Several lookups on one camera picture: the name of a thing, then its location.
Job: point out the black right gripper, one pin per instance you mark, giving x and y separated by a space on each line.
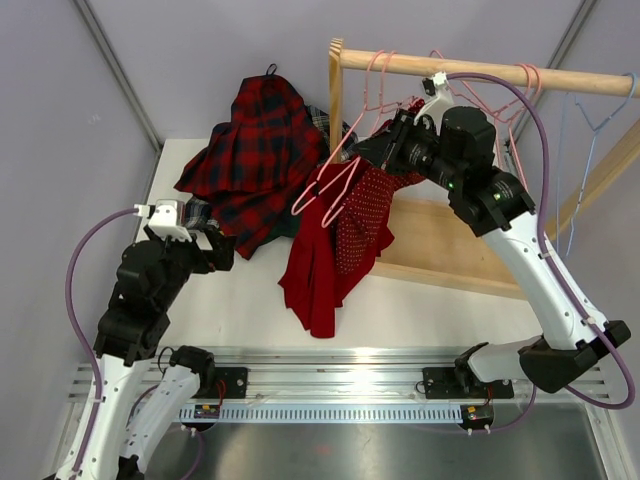
386 149

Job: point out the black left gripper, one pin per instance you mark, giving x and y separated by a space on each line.
220 257

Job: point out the navy white plaid skirt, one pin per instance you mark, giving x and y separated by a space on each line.
199 213

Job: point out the red polka dot skirt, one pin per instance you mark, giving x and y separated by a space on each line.
362 231

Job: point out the red black plaid skirt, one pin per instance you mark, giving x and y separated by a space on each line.
257 163

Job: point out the light blue wire hanger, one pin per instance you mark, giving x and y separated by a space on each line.
596 129

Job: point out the green plaid skirt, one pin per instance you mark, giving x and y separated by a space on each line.
286 226

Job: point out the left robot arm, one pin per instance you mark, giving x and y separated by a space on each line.
111 442

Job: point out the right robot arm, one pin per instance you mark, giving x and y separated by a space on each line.
458 156

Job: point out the plain red skirt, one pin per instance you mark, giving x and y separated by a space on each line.
313 287

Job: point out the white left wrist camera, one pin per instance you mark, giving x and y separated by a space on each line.
165 220

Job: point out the aluminium mounting rail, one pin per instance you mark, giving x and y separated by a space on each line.
361 385

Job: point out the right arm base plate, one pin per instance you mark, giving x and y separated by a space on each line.
445 383

